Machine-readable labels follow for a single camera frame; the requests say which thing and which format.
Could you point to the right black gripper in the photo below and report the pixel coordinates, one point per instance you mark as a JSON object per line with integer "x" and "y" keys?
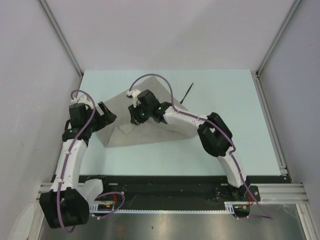
{"x": 135, "y": 117}

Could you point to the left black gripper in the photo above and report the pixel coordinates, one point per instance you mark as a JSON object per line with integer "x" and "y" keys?
{"x": 108, "y": 117}

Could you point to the grey cloth napkin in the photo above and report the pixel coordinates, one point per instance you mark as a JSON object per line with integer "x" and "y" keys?
{"x": 122, "y": 133}

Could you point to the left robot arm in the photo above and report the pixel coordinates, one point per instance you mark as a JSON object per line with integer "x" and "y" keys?
{"x": 65, "y": 205}

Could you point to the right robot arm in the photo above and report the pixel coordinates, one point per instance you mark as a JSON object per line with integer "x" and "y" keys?
{"x": 214, "y": 135}

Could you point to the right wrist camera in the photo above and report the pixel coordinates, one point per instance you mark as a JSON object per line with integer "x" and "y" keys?
{"x": 133, "y": 94}

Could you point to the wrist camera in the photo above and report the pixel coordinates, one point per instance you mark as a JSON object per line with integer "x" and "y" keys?
{"x": 133, "y": 94}
{"x": 83, "y": 99}

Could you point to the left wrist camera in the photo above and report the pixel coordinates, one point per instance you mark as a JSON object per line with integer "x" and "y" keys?
{"x": 83, "y": 99}

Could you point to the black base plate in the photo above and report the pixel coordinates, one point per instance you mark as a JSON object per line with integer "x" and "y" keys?
{"x": 171, "y": 193}

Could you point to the left aluminium frame post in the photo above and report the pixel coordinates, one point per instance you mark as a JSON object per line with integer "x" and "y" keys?
{"x": 49, "y": 15}

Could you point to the aluminium frame post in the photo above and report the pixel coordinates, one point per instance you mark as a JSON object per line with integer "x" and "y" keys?
{"x": 290, "y": 15}
{"x": 49, "y": 15}

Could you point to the right side aluminium rail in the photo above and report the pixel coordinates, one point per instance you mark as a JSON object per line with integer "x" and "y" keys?
{"x": 270, "y": 125}

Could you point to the aluminium rail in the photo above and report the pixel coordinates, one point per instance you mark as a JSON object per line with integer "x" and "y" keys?
{"x": 282, "y": 193}
{"x": 270, "y": 125}

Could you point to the front aluminium rail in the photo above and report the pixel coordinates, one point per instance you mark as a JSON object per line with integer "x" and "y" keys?
{"x": 282, "y": 193}

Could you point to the right aluminium frame post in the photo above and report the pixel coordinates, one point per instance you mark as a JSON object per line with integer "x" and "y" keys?
{"x": 290, "y": 15}

